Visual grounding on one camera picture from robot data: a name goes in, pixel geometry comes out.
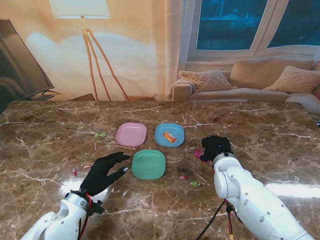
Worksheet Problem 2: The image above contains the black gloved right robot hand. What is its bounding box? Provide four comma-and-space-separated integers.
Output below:
199, 135, 234, 163

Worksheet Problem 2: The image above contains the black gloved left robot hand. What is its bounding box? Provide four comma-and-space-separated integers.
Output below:
79, 151, 131, 198

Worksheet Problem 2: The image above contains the pink candy bar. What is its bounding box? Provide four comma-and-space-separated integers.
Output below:
194, 149, 208, 164

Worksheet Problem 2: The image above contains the orange candy bar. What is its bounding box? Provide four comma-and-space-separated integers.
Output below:
162, 131, 178, 143

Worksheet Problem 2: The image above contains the pink square plastic dish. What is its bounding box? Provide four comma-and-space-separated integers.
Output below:
115, 122, 148, 148

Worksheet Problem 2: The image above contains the green square plastic dish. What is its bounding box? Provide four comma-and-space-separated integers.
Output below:
131, 149, 167, 180

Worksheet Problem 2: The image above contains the blue square plastic dish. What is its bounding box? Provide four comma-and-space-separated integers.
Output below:
154, 122, 186, 148

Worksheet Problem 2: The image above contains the cream knitted cushion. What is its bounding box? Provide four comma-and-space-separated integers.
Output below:
178, 69, 234, 93
262, 65, 320, 94

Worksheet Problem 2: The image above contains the wooden low cabinet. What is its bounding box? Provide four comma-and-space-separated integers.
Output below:
32, 92, 96, 102

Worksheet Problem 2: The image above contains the beige sofa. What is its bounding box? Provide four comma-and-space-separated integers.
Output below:
167, 56, 320, 118

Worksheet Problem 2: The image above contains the white framed window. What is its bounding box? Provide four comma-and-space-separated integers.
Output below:
187, 0, 320, 60

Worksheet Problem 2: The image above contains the flat screen television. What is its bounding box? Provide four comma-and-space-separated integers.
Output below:
0, 18, 62, 106

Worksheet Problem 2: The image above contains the wooden tripod floor lamp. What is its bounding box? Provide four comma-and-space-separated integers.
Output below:
49, 0, 131, 102

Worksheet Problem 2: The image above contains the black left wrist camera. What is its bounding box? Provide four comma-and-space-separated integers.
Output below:
88, 199, 105, 216

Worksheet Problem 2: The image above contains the red left arm cable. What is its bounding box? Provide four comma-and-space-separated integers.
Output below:
78, 192, 94, 240

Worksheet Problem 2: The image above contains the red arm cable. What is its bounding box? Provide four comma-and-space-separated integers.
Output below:
224, 198, 238, 240
78, 192, 94, 240

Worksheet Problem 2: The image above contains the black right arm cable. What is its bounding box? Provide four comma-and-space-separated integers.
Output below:
196, 199, 226, 240

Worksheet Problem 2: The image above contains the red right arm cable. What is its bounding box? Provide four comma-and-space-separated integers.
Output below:
224, 198, 238, 240

